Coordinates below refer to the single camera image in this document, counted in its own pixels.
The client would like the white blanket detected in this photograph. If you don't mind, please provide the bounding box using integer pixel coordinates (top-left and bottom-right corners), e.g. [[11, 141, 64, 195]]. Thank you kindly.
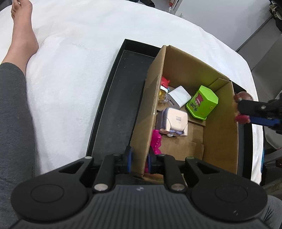
[[1, 1, 258, 178]]

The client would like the white usb charger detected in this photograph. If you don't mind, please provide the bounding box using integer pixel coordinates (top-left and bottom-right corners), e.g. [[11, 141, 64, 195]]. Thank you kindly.
[[167, 86, 192, 109]]

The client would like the green tin box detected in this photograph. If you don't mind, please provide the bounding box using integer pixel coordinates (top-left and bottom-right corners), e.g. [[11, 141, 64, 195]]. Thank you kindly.
[[186, 85, 218, 120]]

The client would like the red figurine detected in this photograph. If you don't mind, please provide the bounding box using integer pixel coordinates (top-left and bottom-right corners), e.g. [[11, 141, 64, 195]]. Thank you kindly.
[[158, 77, 170, 103]]

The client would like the brown haired doll figurine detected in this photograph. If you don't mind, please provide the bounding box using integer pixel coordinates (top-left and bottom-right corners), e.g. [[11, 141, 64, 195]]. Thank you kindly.
[[233, 91, 253, 125]]

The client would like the brown cardboard box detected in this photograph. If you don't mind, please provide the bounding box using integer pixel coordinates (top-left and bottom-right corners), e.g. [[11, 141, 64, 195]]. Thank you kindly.
[[130, 46, 239, 183]]

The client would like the black shallow tray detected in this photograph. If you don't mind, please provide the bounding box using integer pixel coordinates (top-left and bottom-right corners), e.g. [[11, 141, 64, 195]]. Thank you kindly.
[[87, 40, 253, 178]]

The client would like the pink plastic toy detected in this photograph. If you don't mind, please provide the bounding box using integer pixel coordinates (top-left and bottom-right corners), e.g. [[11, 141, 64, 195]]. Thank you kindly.
[[144, 129, 162, 173]]

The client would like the person's bare foot and leg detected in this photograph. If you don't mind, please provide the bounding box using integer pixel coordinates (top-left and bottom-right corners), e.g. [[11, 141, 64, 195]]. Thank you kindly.
[[1, 1, 39, 228]]

